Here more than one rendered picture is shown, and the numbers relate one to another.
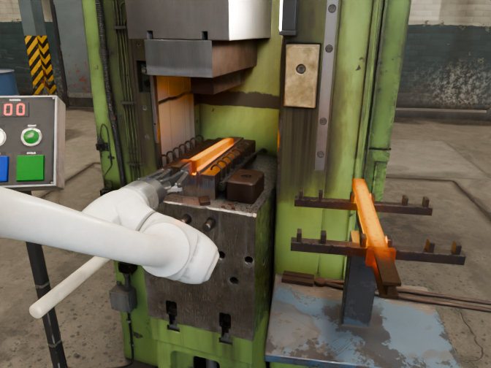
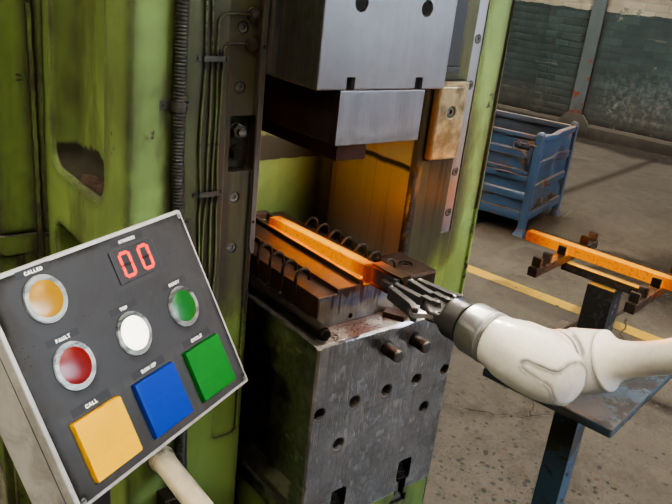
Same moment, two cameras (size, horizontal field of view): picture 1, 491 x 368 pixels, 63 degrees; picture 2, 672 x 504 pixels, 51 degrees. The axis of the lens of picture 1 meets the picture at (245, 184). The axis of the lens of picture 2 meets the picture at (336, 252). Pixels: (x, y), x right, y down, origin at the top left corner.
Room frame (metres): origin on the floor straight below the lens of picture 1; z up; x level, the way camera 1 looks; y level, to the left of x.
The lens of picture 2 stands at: (0.51, 1.28, 1.55)
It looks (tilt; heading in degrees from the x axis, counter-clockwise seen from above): 21 degrees down; 302
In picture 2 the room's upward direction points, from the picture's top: 6 degrees clockwise
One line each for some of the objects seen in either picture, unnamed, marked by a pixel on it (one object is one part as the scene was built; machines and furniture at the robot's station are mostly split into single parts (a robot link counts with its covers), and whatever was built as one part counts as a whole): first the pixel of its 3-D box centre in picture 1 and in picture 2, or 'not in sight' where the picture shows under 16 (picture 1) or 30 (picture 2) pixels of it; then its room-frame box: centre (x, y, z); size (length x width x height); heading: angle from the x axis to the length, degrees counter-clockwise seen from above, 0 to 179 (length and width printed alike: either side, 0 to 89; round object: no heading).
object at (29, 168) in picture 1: (31, 168); (207, 367); (1.11, 0.63, 1.01); 0.07 x 0.05 x 0.07; 97
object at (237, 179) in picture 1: (245, 185); (402, 277); (1.13, 0.00, 0.95); 0.12 x 0.08 x 0.06; 162
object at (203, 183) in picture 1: (210, 162); (297, 261); (1.33, 0.12, 0.96); 0.42 x 0.20 x 0.09; 162
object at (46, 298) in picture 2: not in sight; (45, 298); (1.17, 0.84, 1.16); 0.05 x 0.03 x 0.04; 72
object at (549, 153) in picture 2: not in sight; (476, 159); (2.45, -3.68, 0.36); 1.20 x 0.80 x 0.72; 178
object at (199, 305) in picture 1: (226, 231); (304, 359); (1.32, 0.07, 0.69); 0.56 x 0.38 x 0.45; 162
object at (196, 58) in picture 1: (207, 54); (312, 94); (1.33, 0.12, 1.32); 0.42 x 0.20 x 0.10; 162
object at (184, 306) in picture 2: (31, 136); (183, 305); (1.15, 0.64, 1.09); 0.05 x 0.03 x 0.04; 72
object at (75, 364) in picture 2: not in sight; (75, 365); (1.13, 0.83, 1.09); 0.05 x 0.03 x 0.04; 72
